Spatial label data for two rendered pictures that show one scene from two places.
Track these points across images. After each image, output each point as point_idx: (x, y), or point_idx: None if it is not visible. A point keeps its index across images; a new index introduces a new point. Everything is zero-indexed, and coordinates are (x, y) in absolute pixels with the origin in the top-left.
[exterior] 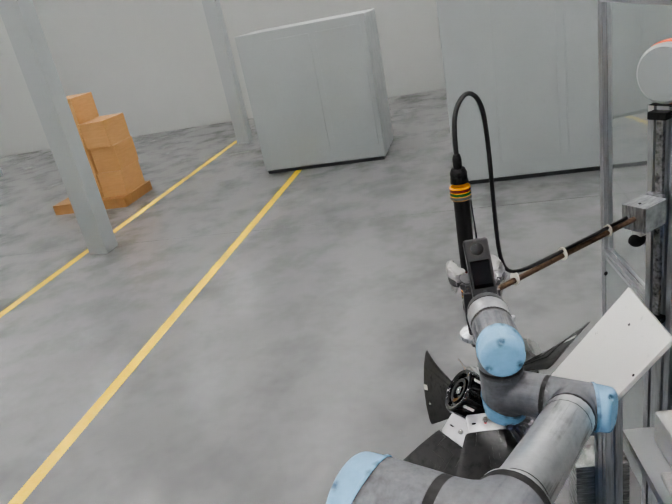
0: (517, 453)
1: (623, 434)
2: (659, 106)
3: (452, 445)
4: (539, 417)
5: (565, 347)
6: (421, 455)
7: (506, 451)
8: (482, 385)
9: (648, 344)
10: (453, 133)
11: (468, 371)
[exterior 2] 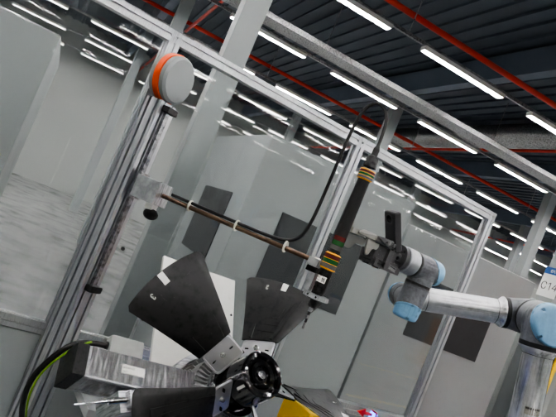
0: (485, 298)
1: (89, 413)
2: (167, 103)
3: None
4: (447, 294)
5: (301, 290)
6: None
7: (302, 391)
8: (424, 298)
9: (222, 290)
10: (385, 131)
11: (258, 352)
